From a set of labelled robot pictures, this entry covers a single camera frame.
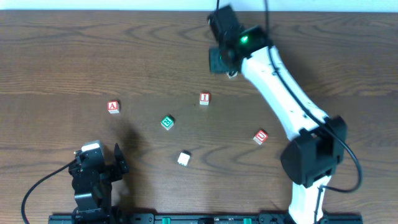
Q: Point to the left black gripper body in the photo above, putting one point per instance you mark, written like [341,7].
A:
[109,171]

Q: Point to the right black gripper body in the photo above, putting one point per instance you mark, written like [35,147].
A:
[216,60]

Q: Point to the red letter I block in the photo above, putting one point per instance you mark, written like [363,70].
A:
[204,98]

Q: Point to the red letter A block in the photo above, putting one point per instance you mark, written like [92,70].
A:
[113,107]

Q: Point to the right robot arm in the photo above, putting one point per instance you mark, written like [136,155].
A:
[316,141]

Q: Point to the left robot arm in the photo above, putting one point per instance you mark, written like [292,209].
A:
[94,203]

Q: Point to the yellow top wooden block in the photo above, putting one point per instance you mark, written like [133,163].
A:
[232,74]

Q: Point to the green letter wooden block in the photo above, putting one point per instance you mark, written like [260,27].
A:
[167,122]

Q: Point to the white plain wooden block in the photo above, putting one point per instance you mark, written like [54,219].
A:
[183,158]

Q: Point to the red letter U block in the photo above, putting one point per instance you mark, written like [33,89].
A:
[260,137]

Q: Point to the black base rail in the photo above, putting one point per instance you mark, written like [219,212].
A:
[262,218]

